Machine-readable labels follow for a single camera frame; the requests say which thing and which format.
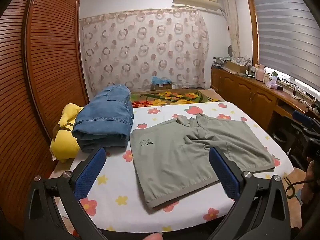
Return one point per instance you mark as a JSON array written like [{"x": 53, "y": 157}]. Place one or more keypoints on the pink container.
[{"x": 260, "y": 73}]

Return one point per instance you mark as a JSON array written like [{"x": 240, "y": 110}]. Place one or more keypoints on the grey oval mirror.
[{"x": 230, "y": 51}]

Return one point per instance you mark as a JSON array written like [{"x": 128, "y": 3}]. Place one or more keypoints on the colourful floral blanket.
[{"x": 175, "y": 96}]

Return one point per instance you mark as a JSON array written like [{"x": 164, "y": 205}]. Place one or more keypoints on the lilac box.
[{"x": 272, "y": 84}]

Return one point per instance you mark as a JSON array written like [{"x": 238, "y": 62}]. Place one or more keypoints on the open cardboard box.
[{"x": 236, "y": 67}]

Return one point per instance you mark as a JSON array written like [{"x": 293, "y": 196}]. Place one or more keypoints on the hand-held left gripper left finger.
[{"x": 89, "y": 173}]

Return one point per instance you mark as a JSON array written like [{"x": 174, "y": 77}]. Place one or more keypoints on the grey-green pants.
[{"x": 175, "y": 160}]

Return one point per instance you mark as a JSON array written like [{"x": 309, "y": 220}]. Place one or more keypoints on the green capped bottle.
[{"x": 274, "y": 76}]

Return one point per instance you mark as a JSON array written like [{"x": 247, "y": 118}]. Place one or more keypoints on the long wooden cabinet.
[{"x": 245, "y": 92}]

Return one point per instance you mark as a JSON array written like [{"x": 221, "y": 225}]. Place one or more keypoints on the folded blue jeans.
[{"x": 105, "y": 117}]

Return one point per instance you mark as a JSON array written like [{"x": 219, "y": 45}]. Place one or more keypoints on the yellow plush toy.
[{"x": 62, "y": 142}]

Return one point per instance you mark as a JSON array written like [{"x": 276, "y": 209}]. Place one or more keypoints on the small cardboard box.
[{"x": 162, "y": 87}]

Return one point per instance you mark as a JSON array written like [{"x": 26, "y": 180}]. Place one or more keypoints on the white flower print bed sheet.
[{"x": 120, "y": 180}]

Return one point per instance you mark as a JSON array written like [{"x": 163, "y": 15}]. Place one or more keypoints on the person's right hand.
[{"x": 312, "y": 171}]

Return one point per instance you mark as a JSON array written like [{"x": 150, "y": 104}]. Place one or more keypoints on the beige window drape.
[{"x": 233, "y": 30}]

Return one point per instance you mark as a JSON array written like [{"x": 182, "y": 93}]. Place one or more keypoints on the wooden louvered wardrobe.
[{"x": 50, "y": 55}]

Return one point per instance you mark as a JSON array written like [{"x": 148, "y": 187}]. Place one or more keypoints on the person's left hand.
[{"x": 153, "y": 236}]

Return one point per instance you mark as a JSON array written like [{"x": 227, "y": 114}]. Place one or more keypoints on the blue cloth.
[{"x": 160, "y": 80}]

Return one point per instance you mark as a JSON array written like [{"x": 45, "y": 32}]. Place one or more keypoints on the wooden window frame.
[{"x": 252, "y": 30}]

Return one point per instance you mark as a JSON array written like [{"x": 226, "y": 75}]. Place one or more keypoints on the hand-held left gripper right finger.
[{"x": 223, "y": 173}]

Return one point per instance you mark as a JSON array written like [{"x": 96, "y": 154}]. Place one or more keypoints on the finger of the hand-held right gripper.
[{"x": 303, "y": 118}]

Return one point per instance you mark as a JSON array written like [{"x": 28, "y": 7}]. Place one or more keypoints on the grey striped window blind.
[{"x": 287, "y": 30}]

